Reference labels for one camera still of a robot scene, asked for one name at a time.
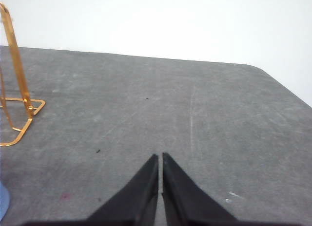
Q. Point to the gold wire cup rack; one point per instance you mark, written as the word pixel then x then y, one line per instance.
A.
pixel 26 101

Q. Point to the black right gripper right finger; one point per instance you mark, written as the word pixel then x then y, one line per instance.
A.
pixel 186 204

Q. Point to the blue cup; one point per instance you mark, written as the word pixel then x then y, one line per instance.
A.
pixel 4 201

